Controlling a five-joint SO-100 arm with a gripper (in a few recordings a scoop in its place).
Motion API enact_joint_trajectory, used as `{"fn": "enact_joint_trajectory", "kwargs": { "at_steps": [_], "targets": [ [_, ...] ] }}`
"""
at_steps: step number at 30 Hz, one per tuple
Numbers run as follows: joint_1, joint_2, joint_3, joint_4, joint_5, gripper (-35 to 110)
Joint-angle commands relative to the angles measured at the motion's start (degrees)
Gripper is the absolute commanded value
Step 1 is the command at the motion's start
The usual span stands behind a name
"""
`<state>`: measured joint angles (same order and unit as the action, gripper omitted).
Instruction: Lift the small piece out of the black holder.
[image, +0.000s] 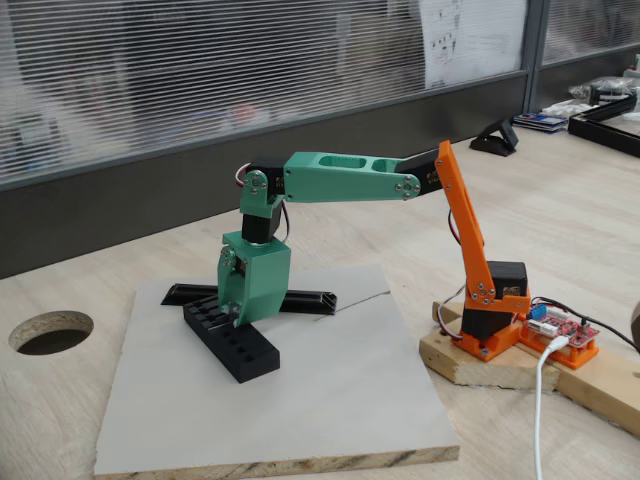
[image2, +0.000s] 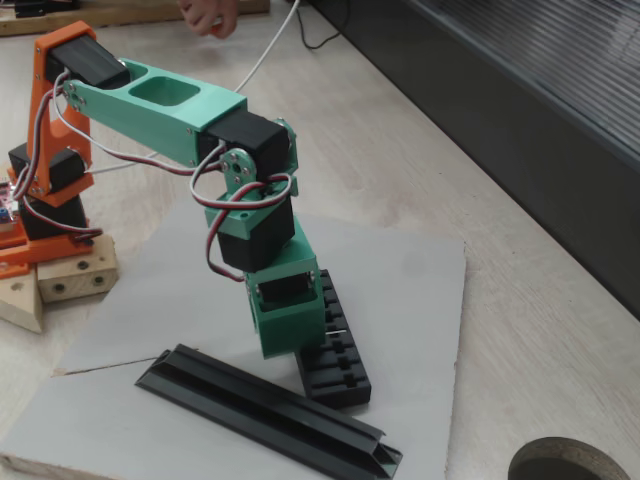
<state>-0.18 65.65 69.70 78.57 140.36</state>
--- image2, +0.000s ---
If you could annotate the light wooden base block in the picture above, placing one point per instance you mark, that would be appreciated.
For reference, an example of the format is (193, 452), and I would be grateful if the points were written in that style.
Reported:
(20, 300)

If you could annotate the long wooden plank with holes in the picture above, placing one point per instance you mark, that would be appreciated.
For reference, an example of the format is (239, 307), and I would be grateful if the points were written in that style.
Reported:
(75, 275)

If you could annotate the person's bare hand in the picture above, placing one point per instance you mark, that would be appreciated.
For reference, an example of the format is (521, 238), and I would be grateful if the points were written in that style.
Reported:
(210, 15)

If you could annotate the grey plywood board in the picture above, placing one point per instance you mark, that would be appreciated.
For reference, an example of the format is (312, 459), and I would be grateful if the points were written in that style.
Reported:
(150, 310)

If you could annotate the black ridged plastic block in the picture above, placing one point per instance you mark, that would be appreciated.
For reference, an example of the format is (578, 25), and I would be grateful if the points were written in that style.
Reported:
(340, 370)

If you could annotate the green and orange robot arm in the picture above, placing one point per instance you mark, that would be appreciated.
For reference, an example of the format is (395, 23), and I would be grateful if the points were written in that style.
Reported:
(165, 120)

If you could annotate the long black profile rail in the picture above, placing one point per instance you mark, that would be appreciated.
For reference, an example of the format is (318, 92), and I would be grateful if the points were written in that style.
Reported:
(270, 410)

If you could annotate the red controller circuit board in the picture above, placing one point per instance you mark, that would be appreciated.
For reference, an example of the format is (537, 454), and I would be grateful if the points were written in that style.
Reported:
(7, 200)

